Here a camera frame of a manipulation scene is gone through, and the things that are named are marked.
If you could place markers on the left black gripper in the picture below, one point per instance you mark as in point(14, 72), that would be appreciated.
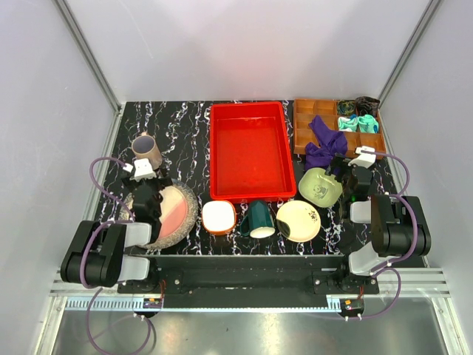
point(131, 184)

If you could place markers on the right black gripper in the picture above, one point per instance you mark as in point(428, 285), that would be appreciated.
point(339, 162)

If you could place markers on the pink cream round plate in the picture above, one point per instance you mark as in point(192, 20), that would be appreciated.
point(173, 211)

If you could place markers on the speckled grey large plate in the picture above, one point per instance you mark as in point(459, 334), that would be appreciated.
point(144, 236)

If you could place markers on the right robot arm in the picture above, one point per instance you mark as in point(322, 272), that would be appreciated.
point(397, 222)

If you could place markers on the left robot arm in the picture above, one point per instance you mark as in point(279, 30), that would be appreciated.
point(95, 256)

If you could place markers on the red plastic bin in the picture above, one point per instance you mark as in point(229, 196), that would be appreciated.
point(250, 157)

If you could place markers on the green panda square dish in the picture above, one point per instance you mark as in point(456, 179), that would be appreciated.
point(320, 189)

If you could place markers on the purple cloth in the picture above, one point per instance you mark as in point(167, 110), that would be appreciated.
point(330, 143)

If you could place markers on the iridescent pink cup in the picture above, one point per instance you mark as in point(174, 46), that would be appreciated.
point(144, 146)

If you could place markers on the white mint sock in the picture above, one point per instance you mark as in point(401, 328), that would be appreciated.
point(348, 124)

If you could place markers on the mint green sock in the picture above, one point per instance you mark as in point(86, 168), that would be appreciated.
point(368, 124)

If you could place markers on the dark patterned sock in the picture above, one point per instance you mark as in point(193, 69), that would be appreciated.
point(345, 107)

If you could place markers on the wooden compartment organizer tray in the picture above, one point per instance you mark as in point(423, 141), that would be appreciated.
point(305, 110)

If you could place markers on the brown dark rolled sock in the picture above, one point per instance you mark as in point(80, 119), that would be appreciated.
point(366, 105)

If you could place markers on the orange white square bowl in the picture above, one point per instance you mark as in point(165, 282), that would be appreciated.
point(219, 217)

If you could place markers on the dark green mug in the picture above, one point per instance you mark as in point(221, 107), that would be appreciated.
point(258, 222)

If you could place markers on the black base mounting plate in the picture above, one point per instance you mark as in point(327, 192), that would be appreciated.
point(245, 281)

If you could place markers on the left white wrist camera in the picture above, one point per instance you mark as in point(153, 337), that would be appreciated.
point(141, 169)

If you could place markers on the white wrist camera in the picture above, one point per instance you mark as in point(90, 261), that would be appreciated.
point(365, 157)
point(141, 169)

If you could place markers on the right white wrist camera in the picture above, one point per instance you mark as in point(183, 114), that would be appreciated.
point(365, 157)

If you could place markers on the aluminium frame rail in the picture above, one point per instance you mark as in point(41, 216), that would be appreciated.
point(79, 38)

